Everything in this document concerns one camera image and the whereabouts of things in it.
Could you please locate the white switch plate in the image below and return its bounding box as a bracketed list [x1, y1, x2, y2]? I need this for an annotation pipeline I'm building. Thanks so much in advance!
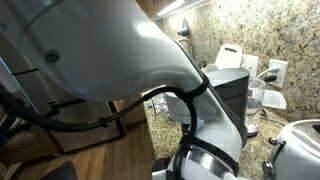
[241, 53, 260, 78]

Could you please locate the silver toaster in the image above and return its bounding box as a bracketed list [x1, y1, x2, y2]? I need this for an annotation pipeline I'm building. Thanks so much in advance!
[261, 119, 320, 180]

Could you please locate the white wall outlet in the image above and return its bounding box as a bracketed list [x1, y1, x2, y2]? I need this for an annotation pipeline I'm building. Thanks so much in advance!
[268, 59, 289, 88]

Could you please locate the stainless steel appliance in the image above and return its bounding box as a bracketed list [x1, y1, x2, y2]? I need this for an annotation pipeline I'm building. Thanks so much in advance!
[9, 68, 122, 154]

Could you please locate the dark grey hanging utensil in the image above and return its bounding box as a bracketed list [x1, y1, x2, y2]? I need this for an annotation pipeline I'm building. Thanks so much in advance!
[177, 17, 191, 37]

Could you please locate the large white plate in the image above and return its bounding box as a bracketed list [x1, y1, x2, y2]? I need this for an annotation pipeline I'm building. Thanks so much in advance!
[201, 63, 219, 74]

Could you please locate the black and white coffee machine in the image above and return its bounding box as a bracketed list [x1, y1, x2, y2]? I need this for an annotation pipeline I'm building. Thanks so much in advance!
[164, 68, 250, 126]

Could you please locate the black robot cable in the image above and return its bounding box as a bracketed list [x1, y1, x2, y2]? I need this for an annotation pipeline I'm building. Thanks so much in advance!
[0, 83, 201, 180]

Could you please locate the long cabinet light bar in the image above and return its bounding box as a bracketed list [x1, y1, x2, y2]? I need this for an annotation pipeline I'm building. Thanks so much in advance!
[157, 0, 208, 17]

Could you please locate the white power cable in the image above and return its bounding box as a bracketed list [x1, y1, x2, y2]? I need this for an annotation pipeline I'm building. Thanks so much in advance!
[249, 66, 281, 89]

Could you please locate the black power plug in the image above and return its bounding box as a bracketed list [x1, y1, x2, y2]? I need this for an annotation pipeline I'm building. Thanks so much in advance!
[262, 75, 279, 84]

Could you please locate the white cutting board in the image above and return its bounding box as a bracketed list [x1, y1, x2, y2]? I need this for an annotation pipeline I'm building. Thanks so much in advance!
[214, 43, 244, 70]

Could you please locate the white paper booklet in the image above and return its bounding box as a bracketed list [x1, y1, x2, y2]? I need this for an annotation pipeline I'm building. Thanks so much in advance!
[261, 89, 287, 110]

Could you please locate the curved steel faucet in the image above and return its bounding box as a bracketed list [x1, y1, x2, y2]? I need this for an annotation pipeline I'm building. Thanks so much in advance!
[176, 37, 196, 58]

